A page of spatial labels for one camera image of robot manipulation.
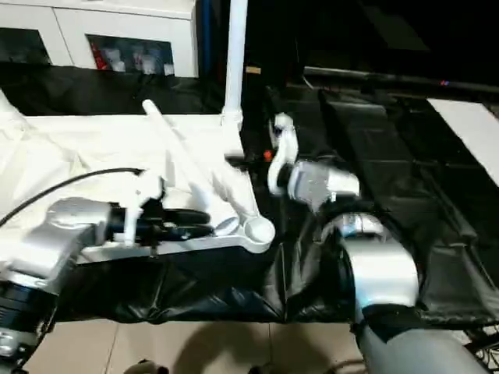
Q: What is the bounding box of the black work mat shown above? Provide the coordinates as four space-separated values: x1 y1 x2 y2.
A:
0 62 499 326

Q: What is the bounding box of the blue vertical panel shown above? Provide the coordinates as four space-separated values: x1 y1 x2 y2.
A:
198 0 214 79

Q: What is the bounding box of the dark left robot foot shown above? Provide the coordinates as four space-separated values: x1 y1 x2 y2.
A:
124 358 165 374

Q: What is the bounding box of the white flat board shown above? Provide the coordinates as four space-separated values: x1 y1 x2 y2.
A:
426 97 499 177

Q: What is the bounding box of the white glass-door cabinet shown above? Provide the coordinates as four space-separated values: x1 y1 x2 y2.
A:
0 0 200 79

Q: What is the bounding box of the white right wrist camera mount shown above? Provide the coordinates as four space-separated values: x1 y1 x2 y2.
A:
267 112 299 196

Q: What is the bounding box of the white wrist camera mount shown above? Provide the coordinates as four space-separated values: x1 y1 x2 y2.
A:
122 169 165 247
267 112 299 196

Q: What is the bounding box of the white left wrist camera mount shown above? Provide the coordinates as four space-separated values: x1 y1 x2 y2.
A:
122 169 165 247

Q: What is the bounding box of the black left wrist camera cable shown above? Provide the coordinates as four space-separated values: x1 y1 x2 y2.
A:
0 166 146 228

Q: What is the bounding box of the black metal rail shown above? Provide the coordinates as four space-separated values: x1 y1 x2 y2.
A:
303 66 499 95

